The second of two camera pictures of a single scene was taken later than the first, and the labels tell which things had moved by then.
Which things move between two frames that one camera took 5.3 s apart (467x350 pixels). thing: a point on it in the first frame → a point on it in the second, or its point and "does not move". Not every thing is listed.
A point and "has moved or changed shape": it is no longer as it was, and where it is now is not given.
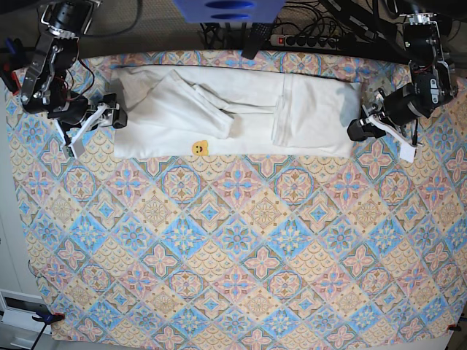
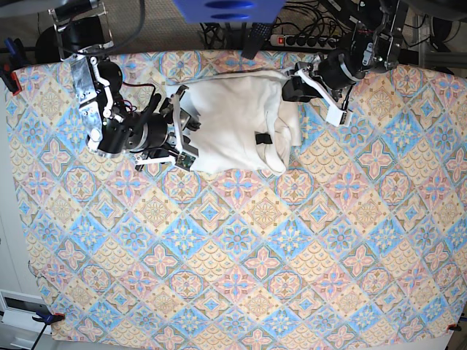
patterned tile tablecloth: x=371 y=246 does not move
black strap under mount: x=257 y=37 does not move
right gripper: x=401 y=107 → x=336 y=71
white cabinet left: x=20 y=297 does not move
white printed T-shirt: x=235 y=111 has moved or changed shape
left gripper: x=74 y=109 → x=155 y=134
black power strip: x=306 y=41 does not move
